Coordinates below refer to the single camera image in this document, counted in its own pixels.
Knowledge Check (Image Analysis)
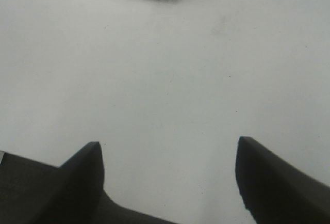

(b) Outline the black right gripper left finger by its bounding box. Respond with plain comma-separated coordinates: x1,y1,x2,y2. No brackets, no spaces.
1,142,167,223

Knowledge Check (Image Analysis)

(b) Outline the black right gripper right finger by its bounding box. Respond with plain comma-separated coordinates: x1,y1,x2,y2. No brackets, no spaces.
235,136,329,223

